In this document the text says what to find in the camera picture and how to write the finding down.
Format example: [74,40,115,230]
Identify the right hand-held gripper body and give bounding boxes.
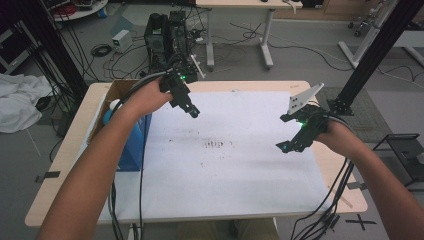
[287,82,330,154]

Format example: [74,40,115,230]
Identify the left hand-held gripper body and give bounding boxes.
[158,54,206,111]

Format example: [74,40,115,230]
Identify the cardboard box with blue side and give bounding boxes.
[87,79,153,173]

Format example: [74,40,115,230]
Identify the person's left hand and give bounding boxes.
[127,77,173,117]

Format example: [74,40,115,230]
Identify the person's right hand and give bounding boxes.
[316,120,366,160]

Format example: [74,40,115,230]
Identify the black computer tower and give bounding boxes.
[168,10,190,62]
[143,12,170,73]

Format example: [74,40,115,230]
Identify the grey floor mat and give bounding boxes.
[315,86,395,144]

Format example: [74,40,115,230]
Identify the small white box device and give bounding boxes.
[111,29,134,54]

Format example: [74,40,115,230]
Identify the small grey tape piece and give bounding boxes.
[347,181,368,192]

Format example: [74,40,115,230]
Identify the white foam mat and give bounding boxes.
[97,90,334,224]

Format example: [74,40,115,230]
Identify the black metal stand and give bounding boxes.
[372,132,424,193]

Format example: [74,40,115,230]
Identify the black tape cross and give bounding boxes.
[344,213,377,232]

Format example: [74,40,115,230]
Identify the white desk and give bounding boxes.
[195,0,304,71]

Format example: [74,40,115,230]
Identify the office chair base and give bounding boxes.
[347,12,378,38]

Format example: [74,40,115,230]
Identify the person's khaki trousers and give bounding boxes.
[174,217,282,240]

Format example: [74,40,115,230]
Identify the round white table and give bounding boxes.
[49,0,110,23]

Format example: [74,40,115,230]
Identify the black tape strip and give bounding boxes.
[34,170,62,184]

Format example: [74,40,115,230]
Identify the white cloth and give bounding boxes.
[0,72,53,135]

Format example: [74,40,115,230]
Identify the left hand-held gripper cable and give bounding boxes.
[107,70,176,240]

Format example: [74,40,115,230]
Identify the right hand-held gripper cable bundle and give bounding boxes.
[290,157,356,240]

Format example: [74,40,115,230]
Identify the long black floor cable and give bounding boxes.
[229,21,354,73]

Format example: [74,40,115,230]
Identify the coiled black cable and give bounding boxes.
[90,43,114,58]

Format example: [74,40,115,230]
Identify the white stand frame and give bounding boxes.
[337,0,424,70]

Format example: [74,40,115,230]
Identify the black metal post with cables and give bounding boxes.
[13,0,90,101]

